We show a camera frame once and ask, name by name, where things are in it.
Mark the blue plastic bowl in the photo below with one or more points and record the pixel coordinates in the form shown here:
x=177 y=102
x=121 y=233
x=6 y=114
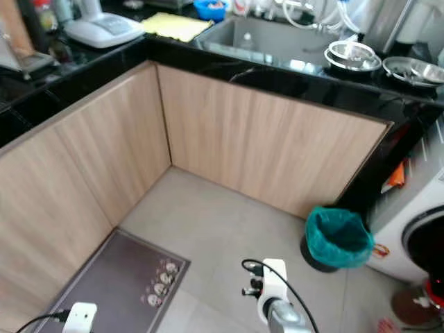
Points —
x=209 y=10

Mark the steel kitchen faucet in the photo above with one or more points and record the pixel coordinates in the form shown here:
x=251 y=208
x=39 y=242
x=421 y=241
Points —
x=319 y=15

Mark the stainless steel sink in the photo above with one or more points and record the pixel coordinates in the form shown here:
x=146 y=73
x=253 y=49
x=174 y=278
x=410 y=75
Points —
x=277 y=40

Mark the orange tag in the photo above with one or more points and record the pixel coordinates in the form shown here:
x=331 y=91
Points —
x=397 y=175

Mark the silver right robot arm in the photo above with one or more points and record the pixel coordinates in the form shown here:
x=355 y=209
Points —
x=290 y=318

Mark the shallow steel pan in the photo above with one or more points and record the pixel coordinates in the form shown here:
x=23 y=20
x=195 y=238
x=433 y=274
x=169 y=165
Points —
x=413 y=71

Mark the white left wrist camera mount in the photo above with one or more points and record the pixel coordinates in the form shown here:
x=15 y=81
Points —
x=81 y=318

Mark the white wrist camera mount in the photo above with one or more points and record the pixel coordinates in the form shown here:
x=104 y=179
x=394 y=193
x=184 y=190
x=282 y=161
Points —
x=274 y=284
x=81 y=318

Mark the light wood cabinet front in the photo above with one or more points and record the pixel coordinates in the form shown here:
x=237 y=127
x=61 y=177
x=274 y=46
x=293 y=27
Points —
x=263 y=139
x=69 y=180

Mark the wooden cutting board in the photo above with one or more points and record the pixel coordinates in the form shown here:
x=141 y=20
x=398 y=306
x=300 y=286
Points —
x=14 y=24

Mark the dark floor mat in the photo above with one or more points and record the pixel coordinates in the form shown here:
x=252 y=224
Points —
x=121 y=281

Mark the white washing machine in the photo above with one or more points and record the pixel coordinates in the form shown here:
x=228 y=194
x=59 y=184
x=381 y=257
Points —
x=406 y=222

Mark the brown round stool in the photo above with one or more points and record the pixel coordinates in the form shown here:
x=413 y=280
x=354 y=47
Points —
x=416 y=306

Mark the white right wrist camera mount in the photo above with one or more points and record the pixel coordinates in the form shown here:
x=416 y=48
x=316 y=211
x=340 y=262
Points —
x=274 y=284

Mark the yellow cleaning cloth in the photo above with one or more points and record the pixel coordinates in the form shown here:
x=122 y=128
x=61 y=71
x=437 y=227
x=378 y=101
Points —
x=177 y=26

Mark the pot with glass lid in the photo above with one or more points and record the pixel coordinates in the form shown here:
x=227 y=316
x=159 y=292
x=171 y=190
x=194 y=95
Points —
x=352 y=57

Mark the grey countertop appliance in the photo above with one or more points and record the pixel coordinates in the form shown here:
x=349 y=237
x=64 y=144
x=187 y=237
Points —
x=28 y=62

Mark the bin with green liner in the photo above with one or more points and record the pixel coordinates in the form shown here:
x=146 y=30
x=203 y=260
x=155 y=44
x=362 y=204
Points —
x=338 y=237

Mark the white kitchen appliance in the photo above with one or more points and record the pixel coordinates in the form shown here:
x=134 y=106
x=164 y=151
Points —
x=104 y=29

